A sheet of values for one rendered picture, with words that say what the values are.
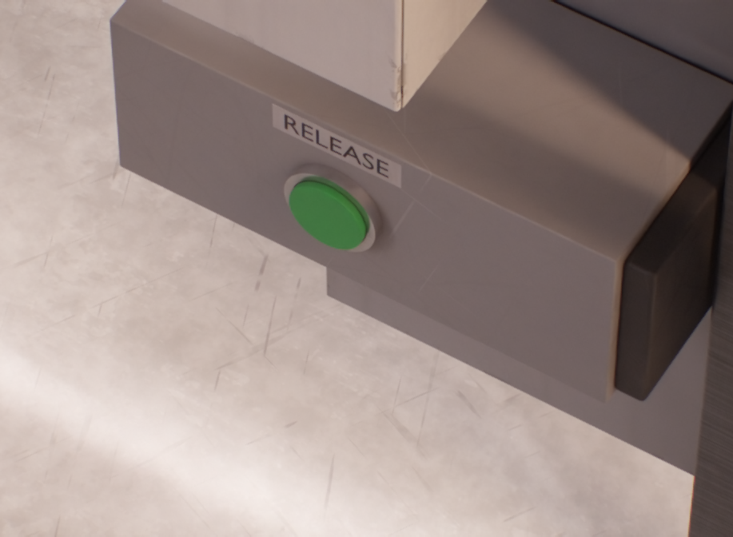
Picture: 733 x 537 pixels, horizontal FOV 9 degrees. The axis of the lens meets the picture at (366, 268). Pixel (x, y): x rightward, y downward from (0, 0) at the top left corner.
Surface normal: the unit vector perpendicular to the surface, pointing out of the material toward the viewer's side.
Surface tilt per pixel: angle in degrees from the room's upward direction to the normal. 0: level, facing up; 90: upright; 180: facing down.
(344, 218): 90
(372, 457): 0
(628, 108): 0
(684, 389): 90
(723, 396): 90
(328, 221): 90
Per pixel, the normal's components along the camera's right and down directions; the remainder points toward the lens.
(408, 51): 0.85, 0.42
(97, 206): 0.00, -0.60
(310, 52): -0.52, 0.68
